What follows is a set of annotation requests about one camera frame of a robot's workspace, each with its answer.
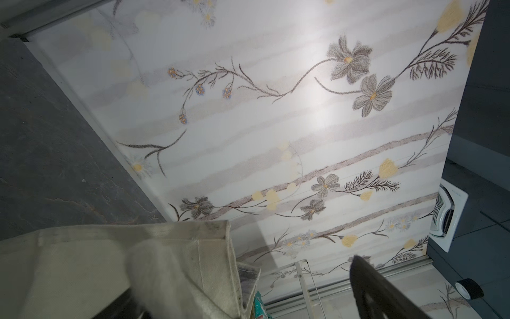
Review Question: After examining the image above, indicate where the white wooden shelf rack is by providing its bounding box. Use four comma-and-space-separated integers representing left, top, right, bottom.
259, 258, 327, 318

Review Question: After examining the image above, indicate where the cream canvas tote bag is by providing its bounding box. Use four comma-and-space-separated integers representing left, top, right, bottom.
1, 221, 260, 318

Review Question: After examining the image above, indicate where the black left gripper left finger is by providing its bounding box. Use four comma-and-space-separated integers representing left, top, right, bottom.
93, 288, 151, 319

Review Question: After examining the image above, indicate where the white ceiling air vent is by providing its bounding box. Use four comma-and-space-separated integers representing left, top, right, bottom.
429, 179, 469, 253

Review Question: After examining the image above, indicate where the black tape roll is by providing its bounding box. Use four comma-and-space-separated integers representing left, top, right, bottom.
455, 279, 484, 300

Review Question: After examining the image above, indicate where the red green candy bag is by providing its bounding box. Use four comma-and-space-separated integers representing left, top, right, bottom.
251, 292, 272, 319

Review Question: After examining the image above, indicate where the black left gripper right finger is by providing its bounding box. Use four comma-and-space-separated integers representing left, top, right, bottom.
349, 255, 428, 319

